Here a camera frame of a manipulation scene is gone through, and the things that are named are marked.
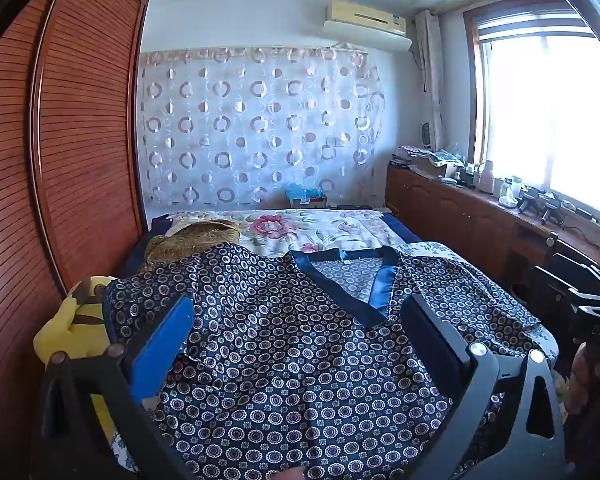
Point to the gold patterned garment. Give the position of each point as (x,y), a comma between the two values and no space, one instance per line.
(195,240)

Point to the wall air conditioner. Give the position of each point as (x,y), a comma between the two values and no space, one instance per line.
(365,22)

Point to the sheer circle-patterned curtain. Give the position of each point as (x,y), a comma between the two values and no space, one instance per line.
(260,125)

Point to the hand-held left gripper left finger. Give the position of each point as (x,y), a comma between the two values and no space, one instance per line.
(162,345)

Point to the white plastic bottle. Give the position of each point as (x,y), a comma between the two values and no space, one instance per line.
(486,177)

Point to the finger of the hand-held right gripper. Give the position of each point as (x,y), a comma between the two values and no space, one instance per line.
(565,272)

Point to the bundled pale window curtain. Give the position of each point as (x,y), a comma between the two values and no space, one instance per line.
(430,65)

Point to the clutter pile on cabinet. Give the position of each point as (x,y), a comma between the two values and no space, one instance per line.
(430,160)

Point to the navy patterned pajama top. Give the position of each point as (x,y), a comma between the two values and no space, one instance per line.
(290,360)

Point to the blue floral bedsheet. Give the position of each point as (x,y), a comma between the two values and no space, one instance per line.
(520,280)

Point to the wooden side cabinet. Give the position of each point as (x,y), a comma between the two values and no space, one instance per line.
(460,220)

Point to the person's right hand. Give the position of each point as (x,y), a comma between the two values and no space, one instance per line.
(587,380)

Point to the small dark oval fan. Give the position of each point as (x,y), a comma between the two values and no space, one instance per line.
(425,133)

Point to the yellow plush toy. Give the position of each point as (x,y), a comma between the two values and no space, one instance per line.
(72,325)

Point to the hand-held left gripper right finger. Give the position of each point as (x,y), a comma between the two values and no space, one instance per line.
(432,332)

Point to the wooden framed window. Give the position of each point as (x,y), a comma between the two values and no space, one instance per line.
(545,110)

